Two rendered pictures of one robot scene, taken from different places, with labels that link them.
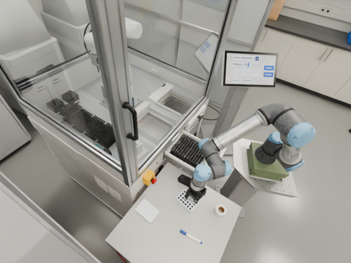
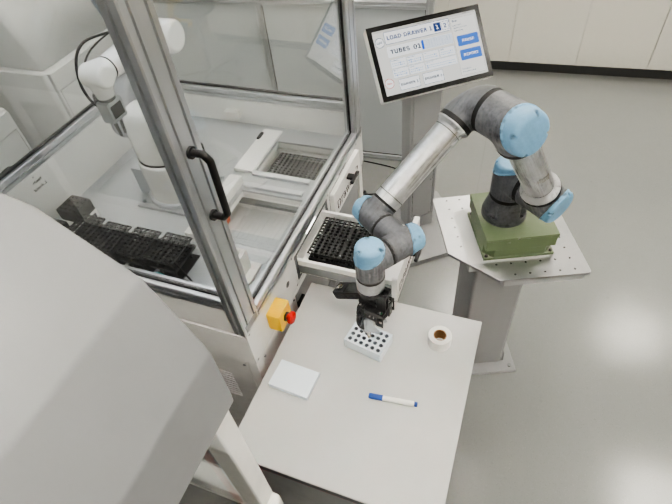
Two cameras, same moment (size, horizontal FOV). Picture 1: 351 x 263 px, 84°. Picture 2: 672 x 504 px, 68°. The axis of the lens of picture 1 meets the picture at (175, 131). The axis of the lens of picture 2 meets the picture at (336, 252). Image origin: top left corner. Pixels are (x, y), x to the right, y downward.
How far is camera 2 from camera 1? 0.36 m
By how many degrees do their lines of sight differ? 2
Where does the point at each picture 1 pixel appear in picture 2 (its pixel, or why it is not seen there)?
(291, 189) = (574, 263)
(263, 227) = (562, 378)
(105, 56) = (140, 69)
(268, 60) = (462, 24)
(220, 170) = (402, 241)
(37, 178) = not seen: hidden behind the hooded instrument
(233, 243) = (505, 428)
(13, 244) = (103, 292)
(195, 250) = (407, 420)
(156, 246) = (329, 434)
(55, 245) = (151, 303)
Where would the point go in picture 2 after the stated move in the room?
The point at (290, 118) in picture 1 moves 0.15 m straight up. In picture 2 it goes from (495, 105) to (505, 42)
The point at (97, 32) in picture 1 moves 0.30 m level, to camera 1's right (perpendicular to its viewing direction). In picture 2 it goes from (120, 34) to (313, 9)
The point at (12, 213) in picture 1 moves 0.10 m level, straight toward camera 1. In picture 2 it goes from (91, 259) to (169, 268)
